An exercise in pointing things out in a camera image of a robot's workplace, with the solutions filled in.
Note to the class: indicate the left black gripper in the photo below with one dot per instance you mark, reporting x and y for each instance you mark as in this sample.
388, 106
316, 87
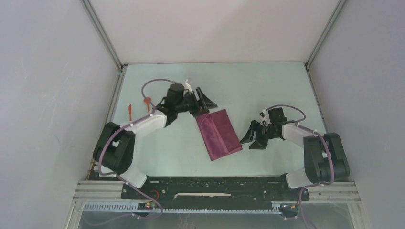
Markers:
206, 103

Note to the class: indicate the white cable duct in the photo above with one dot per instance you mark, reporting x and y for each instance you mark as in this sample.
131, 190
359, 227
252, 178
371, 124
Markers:
134, 207

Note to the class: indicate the orange plastic spoon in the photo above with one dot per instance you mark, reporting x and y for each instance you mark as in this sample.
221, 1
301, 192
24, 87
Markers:
147, 101

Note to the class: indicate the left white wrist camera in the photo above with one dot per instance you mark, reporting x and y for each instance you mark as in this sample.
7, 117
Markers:
187, 87

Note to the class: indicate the orange plastic knife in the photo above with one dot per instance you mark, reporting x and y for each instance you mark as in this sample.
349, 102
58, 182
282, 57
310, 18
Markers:
130, 112

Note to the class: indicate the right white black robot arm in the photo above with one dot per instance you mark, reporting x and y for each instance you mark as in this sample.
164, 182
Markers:
325, 160

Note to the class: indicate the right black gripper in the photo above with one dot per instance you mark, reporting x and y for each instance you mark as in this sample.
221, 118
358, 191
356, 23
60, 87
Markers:
249, 136

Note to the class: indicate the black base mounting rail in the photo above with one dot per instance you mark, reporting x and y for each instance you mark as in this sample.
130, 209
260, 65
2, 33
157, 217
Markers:
221, 192

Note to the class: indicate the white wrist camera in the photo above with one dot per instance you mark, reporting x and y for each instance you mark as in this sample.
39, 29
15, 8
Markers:
187, 87
265, 120

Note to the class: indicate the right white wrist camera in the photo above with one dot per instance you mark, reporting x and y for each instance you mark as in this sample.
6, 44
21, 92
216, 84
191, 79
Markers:
265, 120

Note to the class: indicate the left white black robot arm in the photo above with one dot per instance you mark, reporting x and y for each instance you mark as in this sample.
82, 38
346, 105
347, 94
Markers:
114, 151

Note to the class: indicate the maroon cloth napkin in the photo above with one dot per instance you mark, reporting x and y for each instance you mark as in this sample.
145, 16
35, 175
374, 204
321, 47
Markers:
218, 134

